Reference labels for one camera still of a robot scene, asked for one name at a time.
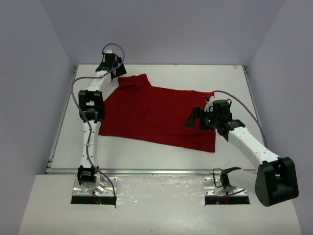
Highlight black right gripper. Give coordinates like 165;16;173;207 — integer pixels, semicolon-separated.
184;107;220;131

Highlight red t shirt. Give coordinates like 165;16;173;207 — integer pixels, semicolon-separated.
99;74;216;153

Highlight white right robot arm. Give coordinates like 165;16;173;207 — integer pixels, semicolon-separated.
184;99;299;207

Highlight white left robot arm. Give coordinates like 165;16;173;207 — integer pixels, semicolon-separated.
77;50;126;187

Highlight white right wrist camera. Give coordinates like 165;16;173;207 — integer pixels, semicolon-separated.
203;93;215;112

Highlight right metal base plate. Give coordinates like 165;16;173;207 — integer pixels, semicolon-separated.
203;175;248;197

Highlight metal base plate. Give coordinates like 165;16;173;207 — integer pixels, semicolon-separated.
72;176;118;197
203;175;248;197

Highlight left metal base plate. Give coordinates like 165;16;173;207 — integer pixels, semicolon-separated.
72;176;118;197

